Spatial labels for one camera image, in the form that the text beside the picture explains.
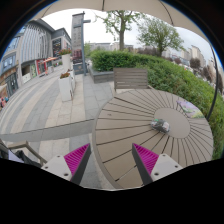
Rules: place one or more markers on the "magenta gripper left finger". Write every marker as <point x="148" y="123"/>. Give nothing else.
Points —
<point x="70" y="167"/>

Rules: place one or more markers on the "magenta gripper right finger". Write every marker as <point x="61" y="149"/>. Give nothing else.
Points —
<point x="152" y="166"/>

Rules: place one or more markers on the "dark patterned computer mouse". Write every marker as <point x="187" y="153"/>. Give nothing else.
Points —
<point x="160" y="125"/>

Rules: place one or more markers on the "purple printed mouse pad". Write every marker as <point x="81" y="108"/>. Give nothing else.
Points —
<point x="190" y="109"/>

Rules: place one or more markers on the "round slatted outdoor table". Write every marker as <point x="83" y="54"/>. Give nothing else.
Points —
<point x="126" y="119"/>

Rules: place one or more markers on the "wooden chair at left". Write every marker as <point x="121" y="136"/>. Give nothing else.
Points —
<point x="15" y="153"/>

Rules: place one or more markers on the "white square planter near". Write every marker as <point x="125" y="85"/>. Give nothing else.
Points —
<point x="67" y="86"/>

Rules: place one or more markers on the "green trimmed hedge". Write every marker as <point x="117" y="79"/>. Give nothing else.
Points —
<point x="167" y="76"/>

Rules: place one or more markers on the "brown slatted wooden chair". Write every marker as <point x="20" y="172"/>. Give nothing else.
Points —
<point x="130" y="78"/>

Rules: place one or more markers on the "grey signage pylon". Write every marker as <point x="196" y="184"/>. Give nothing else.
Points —
<point x="77" y="41"/>

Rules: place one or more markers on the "white tall planter far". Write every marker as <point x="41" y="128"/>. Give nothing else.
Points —
<point x="66" y="58"/>

